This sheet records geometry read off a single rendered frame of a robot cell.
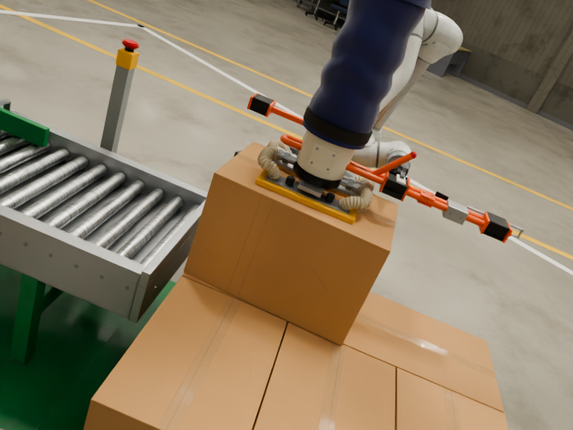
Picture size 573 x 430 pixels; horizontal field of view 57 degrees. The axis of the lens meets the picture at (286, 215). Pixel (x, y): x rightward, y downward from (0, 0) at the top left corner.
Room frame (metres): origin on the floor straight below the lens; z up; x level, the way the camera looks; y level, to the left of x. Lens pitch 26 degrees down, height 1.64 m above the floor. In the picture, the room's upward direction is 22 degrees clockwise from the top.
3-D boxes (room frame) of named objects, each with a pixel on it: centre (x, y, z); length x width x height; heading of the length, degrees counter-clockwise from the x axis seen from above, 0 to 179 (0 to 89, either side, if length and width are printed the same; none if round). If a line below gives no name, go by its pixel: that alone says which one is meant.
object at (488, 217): (1.62, -0.64, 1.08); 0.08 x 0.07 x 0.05; 87
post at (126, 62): (2.19, 0.89, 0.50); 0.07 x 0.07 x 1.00; 88
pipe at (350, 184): (1.66, -0.04, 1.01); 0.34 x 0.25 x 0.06; 87
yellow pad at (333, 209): (1.56, -0.04, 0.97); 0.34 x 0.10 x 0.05; 87
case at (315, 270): (1.66, -0.06, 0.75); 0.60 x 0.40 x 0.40; 84
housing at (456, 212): (1.63, -0.51, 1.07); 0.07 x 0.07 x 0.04; 87
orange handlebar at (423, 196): (1.77, -0.25, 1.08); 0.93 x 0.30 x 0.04; 87
